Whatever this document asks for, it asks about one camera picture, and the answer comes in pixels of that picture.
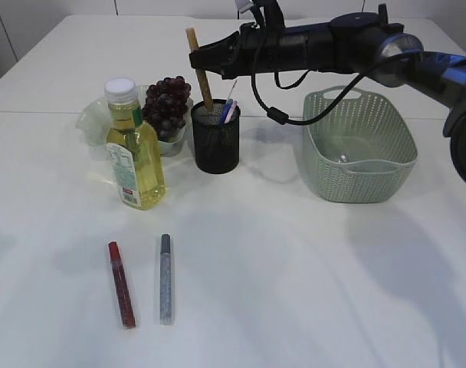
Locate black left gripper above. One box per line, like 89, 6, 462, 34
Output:
189, 22, 333, 79

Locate gold glitter marker pen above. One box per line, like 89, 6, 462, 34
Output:
185, 28, 214, 113

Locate clear plastic ruler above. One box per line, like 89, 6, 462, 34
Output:
226, 79, 238, 101

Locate blue capped scissors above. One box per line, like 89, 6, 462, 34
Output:
218, 99, 233, 124

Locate pink capped scissors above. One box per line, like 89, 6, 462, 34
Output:
225, 100, 237, 123

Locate purple artificial grape bunch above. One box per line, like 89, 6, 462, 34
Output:
142, 75, 192, 142

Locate yellow oil bottle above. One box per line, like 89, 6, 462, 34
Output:
104, 77, 166, 210

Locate clear plastic sheet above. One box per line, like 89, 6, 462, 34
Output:
334, 153, 350, 164

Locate silver glitter marker pen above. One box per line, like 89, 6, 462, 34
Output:
159, 234, 174, 326

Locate red glitter marker pen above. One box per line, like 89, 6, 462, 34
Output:
108, 241, 136, 329

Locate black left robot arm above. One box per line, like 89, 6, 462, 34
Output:
189, 1, 466, 182

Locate black mesh pen holder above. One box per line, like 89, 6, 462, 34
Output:
191, 99, 241, 174

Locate green woven plastic basket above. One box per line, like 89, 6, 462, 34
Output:
302, 88, 418, 204

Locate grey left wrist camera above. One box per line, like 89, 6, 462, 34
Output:
235, 0, 286, 31

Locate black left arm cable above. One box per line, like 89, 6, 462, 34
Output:
250, 22, 414, 127

